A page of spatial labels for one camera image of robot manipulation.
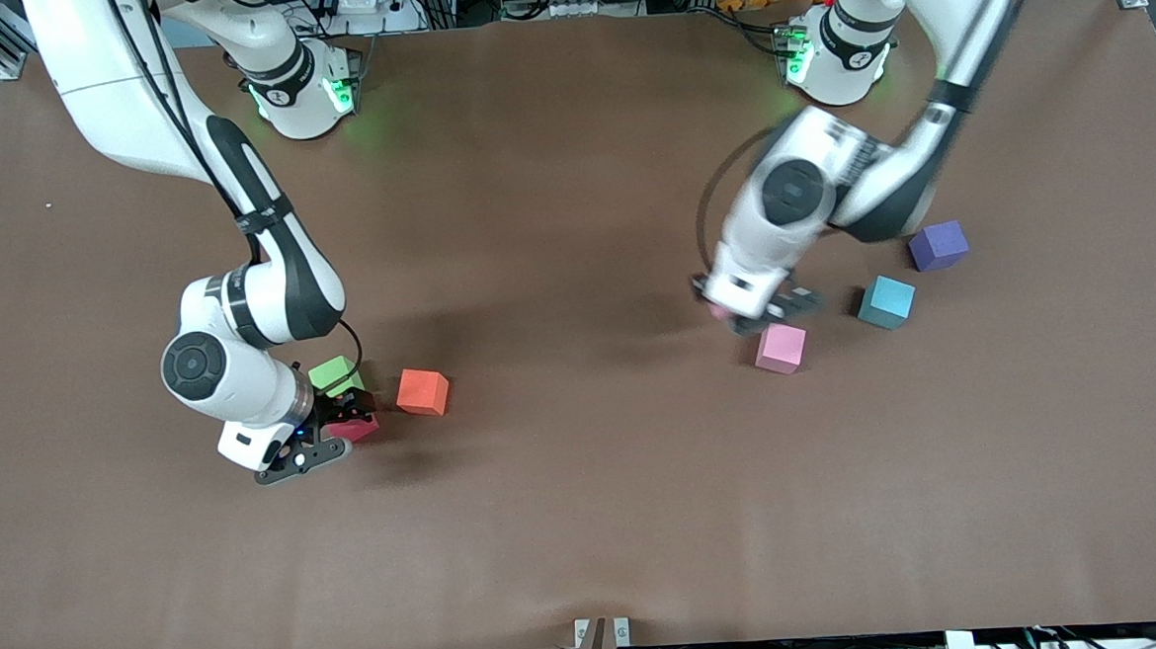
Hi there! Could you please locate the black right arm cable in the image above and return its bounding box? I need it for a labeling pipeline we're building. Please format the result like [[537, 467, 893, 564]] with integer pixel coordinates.
[[104, 0, 367, 394]]

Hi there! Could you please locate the orange foam cube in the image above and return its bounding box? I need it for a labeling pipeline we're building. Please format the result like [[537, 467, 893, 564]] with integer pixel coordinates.
[[394, 366, 453, 419]]

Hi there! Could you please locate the white power strip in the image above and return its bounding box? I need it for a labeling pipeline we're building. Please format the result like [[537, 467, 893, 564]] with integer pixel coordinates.
[[308, 0, 425, 39]]

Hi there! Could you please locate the green foam cube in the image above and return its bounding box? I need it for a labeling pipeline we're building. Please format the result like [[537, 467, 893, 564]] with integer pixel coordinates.
[[306, 354, 367, 401]]

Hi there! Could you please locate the red foam cube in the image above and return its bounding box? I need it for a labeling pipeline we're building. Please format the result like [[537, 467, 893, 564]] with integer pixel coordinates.
[[329, 414, 383, 446]]

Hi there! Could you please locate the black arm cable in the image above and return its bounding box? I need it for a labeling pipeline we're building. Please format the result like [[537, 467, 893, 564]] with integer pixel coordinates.
[[683, 0, 1070, 270], [104, 0, 367, 394]]

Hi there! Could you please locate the purple foam cube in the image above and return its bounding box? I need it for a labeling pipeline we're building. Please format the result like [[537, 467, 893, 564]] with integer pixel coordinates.
[[907, 219, 972, 274]]

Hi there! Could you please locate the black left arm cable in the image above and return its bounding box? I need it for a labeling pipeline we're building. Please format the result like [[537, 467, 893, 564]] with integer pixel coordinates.
[[683, 0, 1070, 270]]

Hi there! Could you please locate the brown table cover sheet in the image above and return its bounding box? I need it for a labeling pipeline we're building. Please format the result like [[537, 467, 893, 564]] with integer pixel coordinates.
[[0, 0, 1156, 649]]

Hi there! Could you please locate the light blue foam cube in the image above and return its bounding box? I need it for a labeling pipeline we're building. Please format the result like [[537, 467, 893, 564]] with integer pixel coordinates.
[[856, 274, 919, 333]]

